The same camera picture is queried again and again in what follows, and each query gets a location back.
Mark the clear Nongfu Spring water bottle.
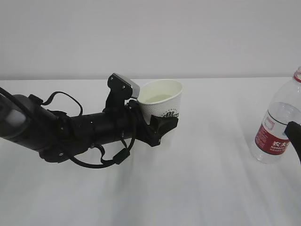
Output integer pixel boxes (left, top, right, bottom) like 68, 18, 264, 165
250, 68, 301, 163

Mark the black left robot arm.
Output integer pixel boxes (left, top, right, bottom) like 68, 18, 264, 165
0, 95, 178, 164

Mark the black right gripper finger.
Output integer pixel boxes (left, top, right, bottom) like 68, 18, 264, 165
285, 121, 301, 161

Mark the white paper cup green logo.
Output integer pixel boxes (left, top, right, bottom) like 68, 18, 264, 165
137, 79, 183, 125

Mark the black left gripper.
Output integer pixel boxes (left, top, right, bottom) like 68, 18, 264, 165
126, 100, 179, 147

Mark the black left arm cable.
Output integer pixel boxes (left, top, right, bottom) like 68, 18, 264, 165
0, 87, 137, 169

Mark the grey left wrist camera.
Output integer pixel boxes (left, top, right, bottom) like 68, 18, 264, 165
103, 73, 140, 113

